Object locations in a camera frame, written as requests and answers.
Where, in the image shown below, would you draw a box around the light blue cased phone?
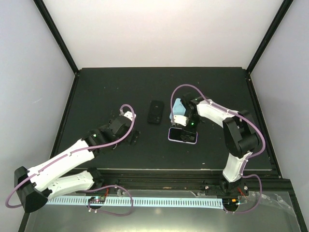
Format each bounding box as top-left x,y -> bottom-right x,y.
169,98 -> 186,120

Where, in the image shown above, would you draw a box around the black smartphone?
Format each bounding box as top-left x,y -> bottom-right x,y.
169,128 -> 197,144

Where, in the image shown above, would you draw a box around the lilac phone case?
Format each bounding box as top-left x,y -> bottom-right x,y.
168,127 -> 199,145

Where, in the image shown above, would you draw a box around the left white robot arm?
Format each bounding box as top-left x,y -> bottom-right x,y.
14,111 -> 139,213

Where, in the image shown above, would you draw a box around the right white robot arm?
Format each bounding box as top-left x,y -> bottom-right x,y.
172,93 -> 262,195

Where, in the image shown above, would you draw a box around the black cased phone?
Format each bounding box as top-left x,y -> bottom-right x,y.
147,100 -> 164,124

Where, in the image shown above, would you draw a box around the left controller board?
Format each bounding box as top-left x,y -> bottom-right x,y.
88,196 -> 105,205

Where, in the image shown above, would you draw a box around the controller board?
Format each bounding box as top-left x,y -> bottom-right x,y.
222,196 -> 245,206
88,196 -> 105,205

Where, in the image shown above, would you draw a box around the right controller board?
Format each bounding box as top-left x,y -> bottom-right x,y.
222,196 -> 245,206

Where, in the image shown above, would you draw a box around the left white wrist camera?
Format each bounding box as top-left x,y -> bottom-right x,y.
120,109 -> 137,121

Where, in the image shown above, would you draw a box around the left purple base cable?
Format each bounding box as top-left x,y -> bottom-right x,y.
81,184 -> 134,216

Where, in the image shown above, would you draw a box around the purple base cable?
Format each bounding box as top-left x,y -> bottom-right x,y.
223,174 -> 263,215
81,184 -> 134,216

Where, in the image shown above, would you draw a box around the white slotted cable duct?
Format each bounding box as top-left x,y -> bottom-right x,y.
47,196 -> 223,209

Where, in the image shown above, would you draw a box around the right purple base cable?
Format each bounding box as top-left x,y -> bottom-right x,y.
223,174 -> 263,215

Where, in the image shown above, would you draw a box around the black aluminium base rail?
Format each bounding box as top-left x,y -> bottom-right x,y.
98,169 -> 295,195

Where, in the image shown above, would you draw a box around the right black frame post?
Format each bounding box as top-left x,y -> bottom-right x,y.
245,0 -> 295,78

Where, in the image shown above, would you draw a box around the black frame post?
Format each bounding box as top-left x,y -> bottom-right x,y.
245,0 -> 295,78
32,0 -> 80,77

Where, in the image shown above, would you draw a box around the left black frame post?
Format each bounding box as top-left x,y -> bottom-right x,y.
32,0 -> 80,77

